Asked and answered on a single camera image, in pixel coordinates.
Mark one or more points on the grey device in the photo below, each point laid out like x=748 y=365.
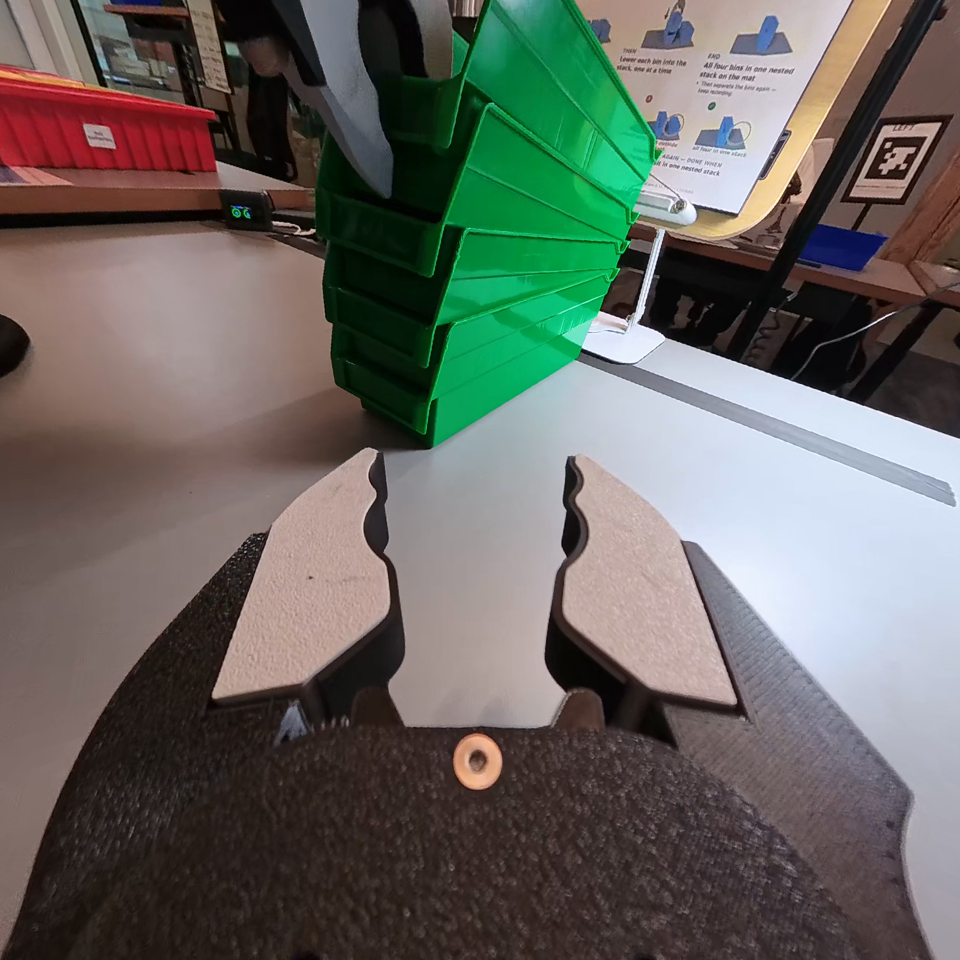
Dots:
x=247 y=214

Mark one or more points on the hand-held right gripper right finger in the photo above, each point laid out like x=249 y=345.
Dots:
x=641 y=600

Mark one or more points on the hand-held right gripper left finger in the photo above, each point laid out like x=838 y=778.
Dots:
x=307 y=600

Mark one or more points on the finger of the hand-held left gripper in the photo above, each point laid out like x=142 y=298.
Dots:
x=345 y=112
x=435 y=30

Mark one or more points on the black and white marker poster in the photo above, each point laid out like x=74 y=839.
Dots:
x=896 y=157

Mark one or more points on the brown wooden table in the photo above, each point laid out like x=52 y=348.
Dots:
x=862 y=281

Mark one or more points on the clear page holder bar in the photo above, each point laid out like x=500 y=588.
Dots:
x=671 y=210

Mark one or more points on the wood-edged white table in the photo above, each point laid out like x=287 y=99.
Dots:
x=112 y=196

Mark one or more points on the white board stand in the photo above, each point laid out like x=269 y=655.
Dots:
x=622 y=349

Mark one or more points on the red plastic bin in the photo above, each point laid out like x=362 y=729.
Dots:
x=45 y=127

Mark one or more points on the green plastic bin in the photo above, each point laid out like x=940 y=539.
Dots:
x=390 y=240
x=540 y=90
x=382 y=330
x=390 y=412

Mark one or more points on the black chair armrest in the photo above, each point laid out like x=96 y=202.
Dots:
x=11 y=345

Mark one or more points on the blue plastic bin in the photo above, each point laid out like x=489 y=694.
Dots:
x=844 y=247

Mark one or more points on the person's left hand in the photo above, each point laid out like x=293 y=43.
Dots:
x=268 y=56

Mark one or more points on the white instruction sheet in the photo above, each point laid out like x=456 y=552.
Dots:
x=795 y=45

